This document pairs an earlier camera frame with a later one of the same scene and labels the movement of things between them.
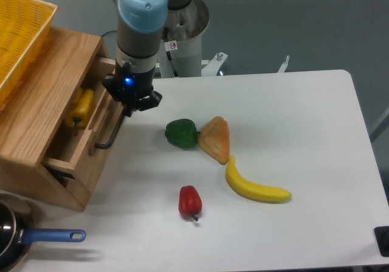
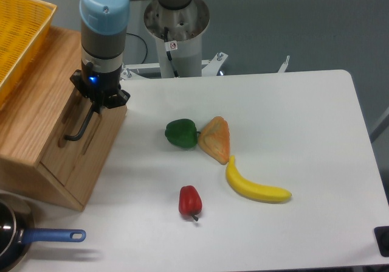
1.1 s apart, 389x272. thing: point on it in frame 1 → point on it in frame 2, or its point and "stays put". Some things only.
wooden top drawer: [93, 139] → [70, 137]
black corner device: [382, 233] stays put
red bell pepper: [190, 202] stays put
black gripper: [129, 83] → [98, 83]
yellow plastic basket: [25, 25] stays put
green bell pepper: [182, 132] stays put
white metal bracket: [213, 66] stays put
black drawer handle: [104, 145] → [75, 137]
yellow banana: [254, 190] stays put
